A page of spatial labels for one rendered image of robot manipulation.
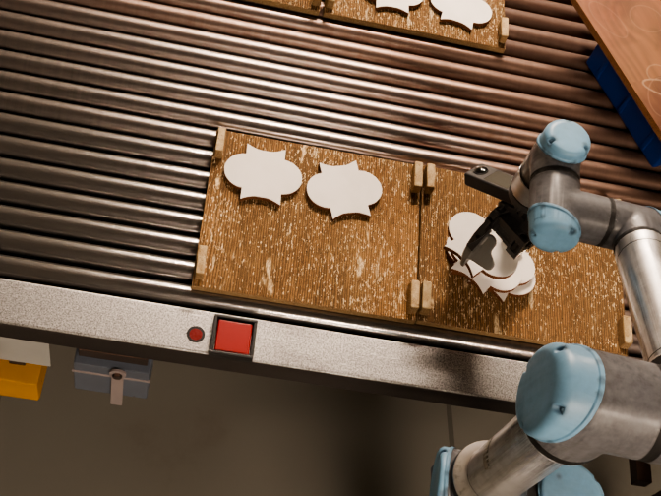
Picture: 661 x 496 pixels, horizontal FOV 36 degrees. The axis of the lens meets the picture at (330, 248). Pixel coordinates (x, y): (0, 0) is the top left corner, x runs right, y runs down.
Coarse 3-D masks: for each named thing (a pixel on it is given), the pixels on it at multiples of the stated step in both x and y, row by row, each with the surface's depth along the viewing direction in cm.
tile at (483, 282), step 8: (456, 256) 185; (456, 264) 184; (456, 272) 184; (464, 272) 183; (520, 272) 186; (472, 280) 183; (480, 280) 183; (488, 280) 184; (496, 280) 184; (504, 280) 184; (512, 280) 185; (480, 288) 182; (488, 288) 184; (496, 288) 183; (504, 288) 183; (512, 288) 184
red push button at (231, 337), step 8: (224, 320) 175; (224, 328) 175; (232, 328) 175; (240, 328) 175; (248, 328) 175; (216, 336) 174; (224, 336) 174; (232, 336) 174; (240, 336) 174; (248, 336) 175; (216, 344) 173; (224, 344) 173; (232, 344) 173; (240, 344) 174; (248, 344) 174; (232, 352) 173; (240, 352) 173; (248, 352) 173
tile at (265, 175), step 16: (240, 160) 191; (256, 160) 192; (272, 160) 192; (224, 176) 189; (240, 176) 189; (256, 176) 190; (272, 176) 191; (288, 176) 191; (256, 192) 188; (272, 192) 189; (288, 192) 189
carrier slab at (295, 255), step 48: (240, 144) 194; (288, 144) 196; (240, 192) 188; (384, 192) 195; (240, 240) 183; (288, 240) 185; (336, 240) 187; (384, 240) 190; (192, 288) 178; (240, 288) 178; (288, 288) 180; (336, 288) 182; (384, 288) 184
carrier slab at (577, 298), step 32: (448, 192) 198; (480, 192) 200; (448, 224) 194; (544, 256) 195; (576, 256) 197; (608, 256) 198; (448, 288) 187; (544, 288) 191; (576, 288) 193; (608, 288) 194; (416, 320) 183; (448, 320) 184; (480, 320) 185; (512, 320) 186; (544, 320) 188; (576, 320) 189; (608, 320) 191
